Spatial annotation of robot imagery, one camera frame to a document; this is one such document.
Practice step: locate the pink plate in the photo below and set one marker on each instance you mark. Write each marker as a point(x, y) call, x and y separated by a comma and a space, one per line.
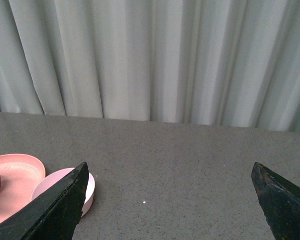
point(20, 175)

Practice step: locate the white curtain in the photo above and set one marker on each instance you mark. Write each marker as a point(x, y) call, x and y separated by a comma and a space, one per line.
point(229, 63)

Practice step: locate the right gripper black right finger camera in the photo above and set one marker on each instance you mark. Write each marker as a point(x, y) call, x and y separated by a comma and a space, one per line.
point(279, 200)

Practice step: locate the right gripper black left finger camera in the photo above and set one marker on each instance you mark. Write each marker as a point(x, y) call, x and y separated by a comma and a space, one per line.
point(53, 215)

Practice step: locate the light pink bowl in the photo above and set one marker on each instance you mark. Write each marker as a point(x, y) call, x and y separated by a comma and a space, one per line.
point(56, 178)

